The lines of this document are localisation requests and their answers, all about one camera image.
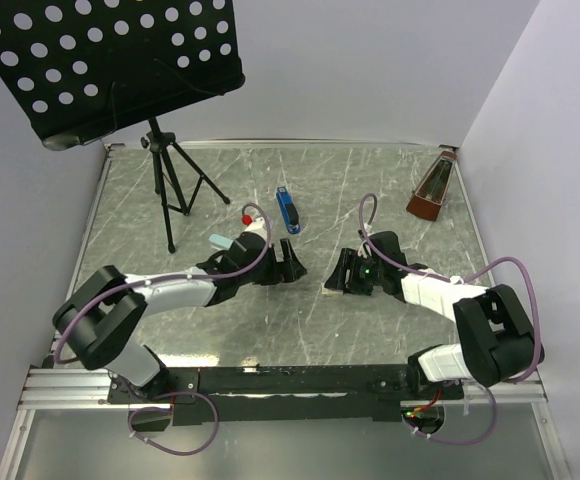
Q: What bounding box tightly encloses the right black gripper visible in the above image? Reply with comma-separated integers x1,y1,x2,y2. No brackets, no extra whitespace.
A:
324,248,385,297

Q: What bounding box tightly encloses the blue black stapler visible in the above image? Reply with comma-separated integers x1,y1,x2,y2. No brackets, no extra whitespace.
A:
276,187,301,234

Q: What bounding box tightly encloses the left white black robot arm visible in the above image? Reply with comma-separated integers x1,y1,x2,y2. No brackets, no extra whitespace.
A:
52,232,307,402

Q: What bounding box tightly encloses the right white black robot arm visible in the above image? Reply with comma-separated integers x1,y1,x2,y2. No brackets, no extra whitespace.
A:
323,231,545,398

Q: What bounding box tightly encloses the light blue white stapler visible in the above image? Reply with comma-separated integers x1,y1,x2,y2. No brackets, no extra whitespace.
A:
208,234,233,251

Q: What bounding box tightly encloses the brown wooden metronome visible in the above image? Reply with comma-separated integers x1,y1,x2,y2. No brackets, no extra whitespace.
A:
406,151,457,222

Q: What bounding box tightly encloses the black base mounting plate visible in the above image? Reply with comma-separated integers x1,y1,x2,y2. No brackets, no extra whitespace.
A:
107,364,464,426

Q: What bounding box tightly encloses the black music stand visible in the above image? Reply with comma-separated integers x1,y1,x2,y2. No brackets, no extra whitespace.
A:
0,0,247,255

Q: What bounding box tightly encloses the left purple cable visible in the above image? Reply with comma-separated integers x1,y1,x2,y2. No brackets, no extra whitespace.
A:
53,202,275,365

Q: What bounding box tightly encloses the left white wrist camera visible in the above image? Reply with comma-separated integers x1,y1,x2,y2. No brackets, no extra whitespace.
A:
242,215,268,239

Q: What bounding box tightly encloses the aluminium frame rail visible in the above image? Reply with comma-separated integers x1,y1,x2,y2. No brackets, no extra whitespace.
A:
17,364,136,411

